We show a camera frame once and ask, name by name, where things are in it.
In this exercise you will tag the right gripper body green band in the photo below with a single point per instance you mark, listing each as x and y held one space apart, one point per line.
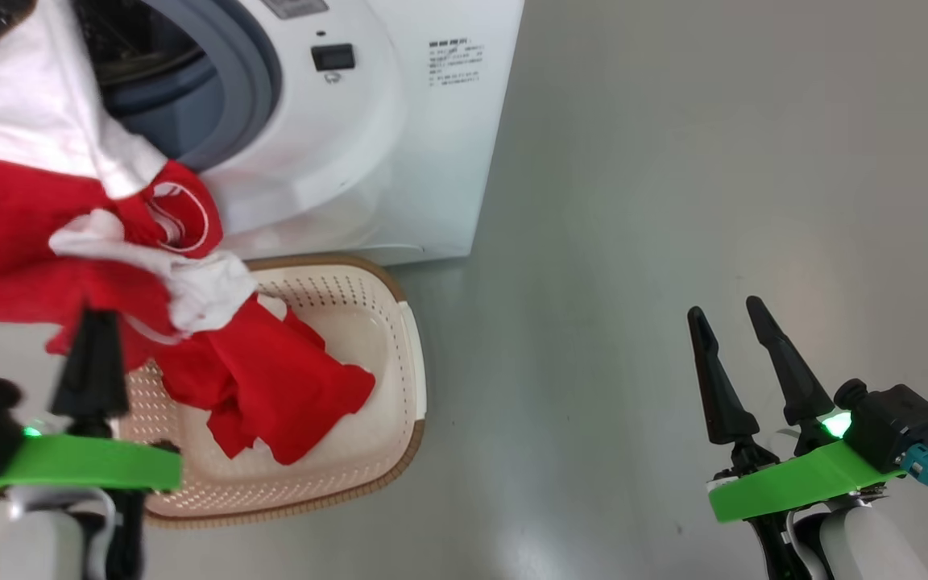
794 483

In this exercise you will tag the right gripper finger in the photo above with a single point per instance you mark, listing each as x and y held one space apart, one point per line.
790 370
718 387

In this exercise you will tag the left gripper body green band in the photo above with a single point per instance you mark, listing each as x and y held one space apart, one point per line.
77 466

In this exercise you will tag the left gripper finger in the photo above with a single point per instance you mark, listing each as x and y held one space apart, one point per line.
92 370

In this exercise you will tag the red and white garment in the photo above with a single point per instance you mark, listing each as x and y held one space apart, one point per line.
13 234

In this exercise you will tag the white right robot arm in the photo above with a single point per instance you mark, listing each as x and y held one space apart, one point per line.
867 548

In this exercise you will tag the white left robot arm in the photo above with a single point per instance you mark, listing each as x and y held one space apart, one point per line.
21 540

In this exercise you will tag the cream laundry basket brown rim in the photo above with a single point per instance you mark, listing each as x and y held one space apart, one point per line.
367 338

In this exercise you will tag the white front-load washing machine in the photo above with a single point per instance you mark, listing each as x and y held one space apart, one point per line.
399 161

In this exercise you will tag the black door latch socket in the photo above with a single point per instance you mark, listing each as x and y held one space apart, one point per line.
333 57

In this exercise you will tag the printed text sticker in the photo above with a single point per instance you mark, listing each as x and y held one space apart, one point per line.
456 63

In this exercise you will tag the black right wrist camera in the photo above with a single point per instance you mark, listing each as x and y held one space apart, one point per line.
891 423

